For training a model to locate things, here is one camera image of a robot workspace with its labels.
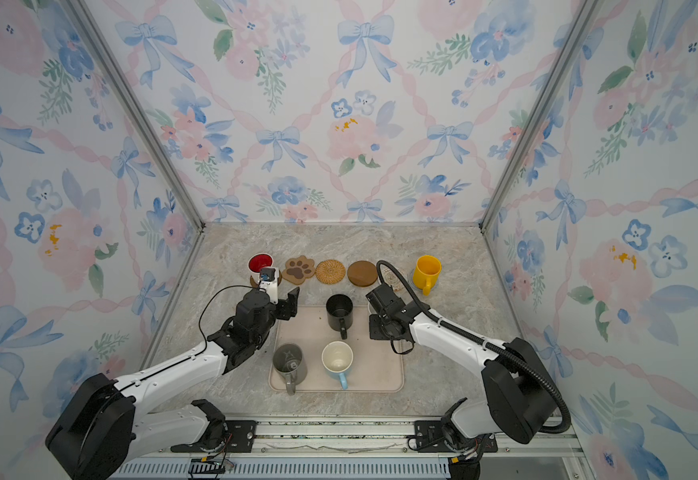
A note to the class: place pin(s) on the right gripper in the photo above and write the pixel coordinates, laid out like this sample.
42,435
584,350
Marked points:
373,330

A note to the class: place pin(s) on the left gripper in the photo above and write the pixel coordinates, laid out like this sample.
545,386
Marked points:
289,306

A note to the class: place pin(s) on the dark glossy wooden round coaster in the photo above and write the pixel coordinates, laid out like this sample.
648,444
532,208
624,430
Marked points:
259,282

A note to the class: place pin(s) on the cork paw print coaster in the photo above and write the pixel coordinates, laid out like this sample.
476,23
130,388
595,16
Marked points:
297,270

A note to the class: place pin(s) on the black mug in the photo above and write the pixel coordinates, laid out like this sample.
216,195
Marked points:
339,309

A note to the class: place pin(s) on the yellow mug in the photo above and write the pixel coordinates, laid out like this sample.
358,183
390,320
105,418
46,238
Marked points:
426,273

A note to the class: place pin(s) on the white mug red inside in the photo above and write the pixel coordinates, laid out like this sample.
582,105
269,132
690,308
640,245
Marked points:
257,263

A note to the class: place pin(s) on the woven rattan round coaster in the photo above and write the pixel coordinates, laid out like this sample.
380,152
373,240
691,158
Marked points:
330,272

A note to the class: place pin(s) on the plain round wooden coaster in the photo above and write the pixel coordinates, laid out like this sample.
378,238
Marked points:
362,273

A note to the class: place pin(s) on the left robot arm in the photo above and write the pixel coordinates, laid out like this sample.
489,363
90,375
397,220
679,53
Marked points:
109,422

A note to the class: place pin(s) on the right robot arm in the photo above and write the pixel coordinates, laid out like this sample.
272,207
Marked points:
519,395

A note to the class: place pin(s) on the beige serving tray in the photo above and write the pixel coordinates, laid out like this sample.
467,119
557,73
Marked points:
375,367

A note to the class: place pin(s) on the grey glass mug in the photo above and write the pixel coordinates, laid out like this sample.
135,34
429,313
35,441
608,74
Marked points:
289,363

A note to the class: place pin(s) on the white mug blue handle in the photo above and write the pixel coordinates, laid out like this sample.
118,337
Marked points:
337,359

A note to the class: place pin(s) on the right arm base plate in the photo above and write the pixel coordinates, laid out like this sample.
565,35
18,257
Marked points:
435,436

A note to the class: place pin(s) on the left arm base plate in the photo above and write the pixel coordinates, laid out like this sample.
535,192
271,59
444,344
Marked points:
234,436

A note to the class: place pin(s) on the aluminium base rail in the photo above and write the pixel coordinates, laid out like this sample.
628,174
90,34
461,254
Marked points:
361,448

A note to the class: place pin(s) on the aluminium frame post left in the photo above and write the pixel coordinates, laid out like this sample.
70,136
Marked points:
83,20

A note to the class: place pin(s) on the aluminium frame post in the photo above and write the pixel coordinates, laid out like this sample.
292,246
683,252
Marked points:
579,28
83,20

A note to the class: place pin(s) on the aluminium frame post right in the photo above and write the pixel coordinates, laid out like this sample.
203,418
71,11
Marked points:
579,28

